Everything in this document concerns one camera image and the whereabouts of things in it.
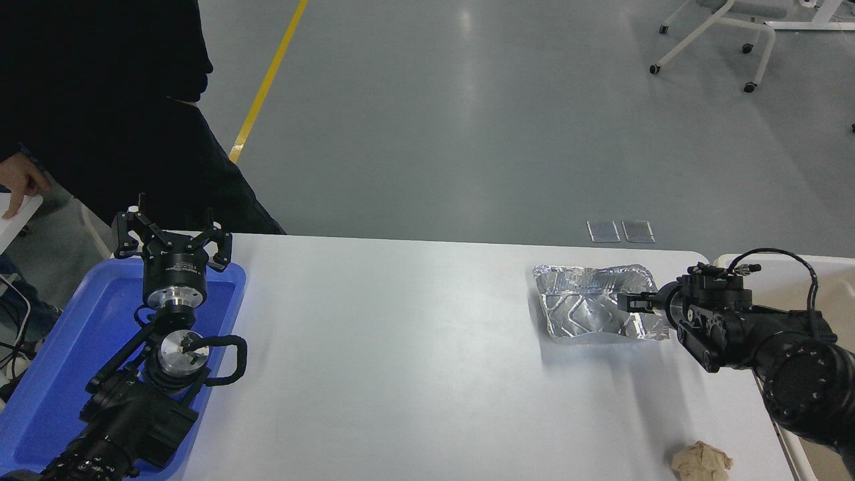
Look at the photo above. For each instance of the silver foil plate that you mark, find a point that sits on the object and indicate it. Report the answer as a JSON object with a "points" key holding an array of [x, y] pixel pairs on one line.
{"points": [[581, 314]]}

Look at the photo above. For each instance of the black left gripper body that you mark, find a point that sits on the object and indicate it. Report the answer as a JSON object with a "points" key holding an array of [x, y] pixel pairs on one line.
{"points": [[175, 267]]}

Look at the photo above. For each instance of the large pale bin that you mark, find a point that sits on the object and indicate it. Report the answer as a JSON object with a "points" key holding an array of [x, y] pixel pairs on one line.
{"points": [[838, 277]]}

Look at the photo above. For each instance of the crumpled tan paper ball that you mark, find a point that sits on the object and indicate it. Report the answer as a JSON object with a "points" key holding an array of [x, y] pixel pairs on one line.
{"points": [[701, 462]]}

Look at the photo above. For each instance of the person's hand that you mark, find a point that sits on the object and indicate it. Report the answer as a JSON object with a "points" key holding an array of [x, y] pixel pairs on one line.
{"points": [[23, 177]]}

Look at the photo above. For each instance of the white wheeled stand base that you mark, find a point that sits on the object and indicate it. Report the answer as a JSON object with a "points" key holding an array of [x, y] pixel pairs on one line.
{"points": [[815, 25]]}

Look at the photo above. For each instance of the blue plastic tray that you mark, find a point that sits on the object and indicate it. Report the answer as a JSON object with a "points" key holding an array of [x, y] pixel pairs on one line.
{"points": [[67, 334]]}

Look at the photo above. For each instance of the clear floor plate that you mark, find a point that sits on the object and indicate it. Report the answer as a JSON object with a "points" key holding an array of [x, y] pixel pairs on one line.
{"points": [[604, 231], [638, 231]]}

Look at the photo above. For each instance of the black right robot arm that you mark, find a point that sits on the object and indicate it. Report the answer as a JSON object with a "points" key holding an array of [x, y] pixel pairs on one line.
{"points": [[801, 374]]}

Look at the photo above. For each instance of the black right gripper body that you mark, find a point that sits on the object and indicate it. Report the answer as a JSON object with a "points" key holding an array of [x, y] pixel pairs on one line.
{"points": [[666, 302]]}

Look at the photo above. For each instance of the white side table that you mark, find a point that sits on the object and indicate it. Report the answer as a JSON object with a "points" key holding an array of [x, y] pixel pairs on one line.
{"points": [[21, 224]]}

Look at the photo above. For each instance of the white wheeled chair base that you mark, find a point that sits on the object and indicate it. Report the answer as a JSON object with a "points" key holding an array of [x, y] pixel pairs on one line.
{"points": [[688, 40]]}

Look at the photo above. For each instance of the person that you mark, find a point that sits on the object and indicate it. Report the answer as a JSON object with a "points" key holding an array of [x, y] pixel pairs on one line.
{"points": [[100, 67], [41, 317]]}

